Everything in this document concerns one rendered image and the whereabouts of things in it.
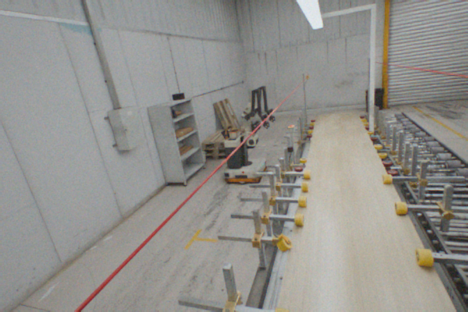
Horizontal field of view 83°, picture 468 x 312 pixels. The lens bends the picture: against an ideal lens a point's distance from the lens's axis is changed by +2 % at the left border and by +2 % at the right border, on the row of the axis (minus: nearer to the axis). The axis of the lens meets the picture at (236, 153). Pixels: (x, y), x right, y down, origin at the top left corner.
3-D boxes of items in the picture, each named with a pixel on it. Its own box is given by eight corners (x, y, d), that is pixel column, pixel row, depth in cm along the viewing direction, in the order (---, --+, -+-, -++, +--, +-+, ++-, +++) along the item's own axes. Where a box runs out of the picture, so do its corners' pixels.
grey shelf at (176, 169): (166, 186, 513) (146, 107, 466) (188, 168, 593) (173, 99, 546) (186, 186, 498) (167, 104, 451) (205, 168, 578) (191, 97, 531)
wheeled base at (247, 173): (224, 182, 478) (222, 170, 470) (235, 169, 534) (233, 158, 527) (260, 183, 455) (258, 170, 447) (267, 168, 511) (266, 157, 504)
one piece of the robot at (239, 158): (228, 175, 475) (220, 131, 450) (237, 164, 524) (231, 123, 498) (245, 175, 464) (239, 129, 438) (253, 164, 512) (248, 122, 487)
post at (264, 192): (269, 248, 196) (261, 191, 182) (269, 245, 199) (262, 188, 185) (273, 248, 195) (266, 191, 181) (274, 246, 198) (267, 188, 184)
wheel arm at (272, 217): (230, 218, 193) (230, 214, 192) (232, 216, 196) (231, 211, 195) (299, 222, 176) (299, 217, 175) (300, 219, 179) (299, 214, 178)
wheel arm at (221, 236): (218, 239, 171) (217, 235, 170) (219, 236, 174) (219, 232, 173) (273, 244, 159) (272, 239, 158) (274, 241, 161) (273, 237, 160)
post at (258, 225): (261, 274, 174) (252, 209, 160) (262, 269, 177) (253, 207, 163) (266, 274, 173) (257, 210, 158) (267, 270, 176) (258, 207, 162)
